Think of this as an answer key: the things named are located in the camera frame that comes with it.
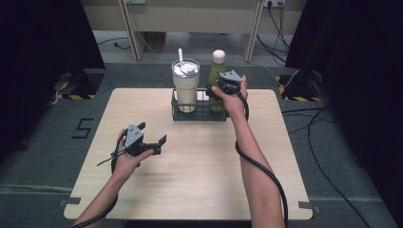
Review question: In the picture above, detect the beige office desk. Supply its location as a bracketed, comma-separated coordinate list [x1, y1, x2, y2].
[80, 0, 307, 64]

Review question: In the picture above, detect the black floor cable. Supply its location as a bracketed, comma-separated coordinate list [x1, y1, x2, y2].
[279, 105, 373, 228]
[96, 36, 132, 51]

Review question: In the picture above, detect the white tumbler with straw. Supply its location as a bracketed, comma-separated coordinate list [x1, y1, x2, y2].
[171, 47, 202, 114]

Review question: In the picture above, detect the person's right hand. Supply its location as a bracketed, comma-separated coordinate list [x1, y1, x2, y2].
[211, 74, 250, 121]

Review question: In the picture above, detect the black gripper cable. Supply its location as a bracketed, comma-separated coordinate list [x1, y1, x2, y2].
[69, 138, 128, 228]
[234, 90, 290, 228]

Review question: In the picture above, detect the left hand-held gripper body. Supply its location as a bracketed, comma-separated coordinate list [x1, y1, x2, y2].
[124, 123, 163, 158]

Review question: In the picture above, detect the person's left hand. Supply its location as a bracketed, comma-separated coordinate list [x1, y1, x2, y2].
[111, 127, 156, 183]

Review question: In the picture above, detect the dark curtain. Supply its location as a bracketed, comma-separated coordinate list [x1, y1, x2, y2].
[284, 0, 403, 228]
[0, 0, 106, 165]

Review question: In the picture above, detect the white floor cable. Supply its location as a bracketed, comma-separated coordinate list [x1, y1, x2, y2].
[252, 61, 301, 89]

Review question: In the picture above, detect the stand base with hazard tape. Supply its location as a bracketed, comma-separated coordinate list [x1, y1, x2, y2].
[275, 69, 321, 103]
[54, 67, 106, 101]

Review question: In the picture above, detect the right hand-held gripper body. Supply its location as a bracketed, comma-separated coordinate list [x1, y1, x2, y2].
[215, 69, 244, 96]

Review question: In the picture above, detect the black cable bundle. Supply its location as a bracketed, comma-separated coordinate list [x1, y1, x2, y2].
[255, 4, 291, 65]

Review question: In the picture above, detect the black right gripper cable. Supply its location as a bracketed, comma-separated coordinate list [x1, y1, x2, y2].
[234, 90, 290, 228]

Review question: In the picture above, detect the grey tape piece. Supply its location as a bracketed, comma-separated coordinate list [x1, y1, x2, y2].
[297, 199, 321, 215]
[59, 196, 83, 207]

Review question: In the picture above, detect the white power cable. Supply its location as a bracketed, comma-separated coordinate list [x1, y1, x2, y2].
[132, 4, 179, 63]

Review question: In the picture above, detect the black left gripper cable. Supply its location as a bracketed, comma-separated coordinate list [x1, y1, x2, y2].
[69, 138, 128, 228]

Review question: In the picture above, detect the green bottle with white cap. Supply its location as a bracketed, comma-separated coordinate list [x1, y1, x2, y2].
[207, 49, 228, 113]

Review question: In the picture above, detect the black wire basket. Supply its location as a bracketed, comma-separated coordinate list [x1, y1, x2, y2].
[170, 87, 229, 123]

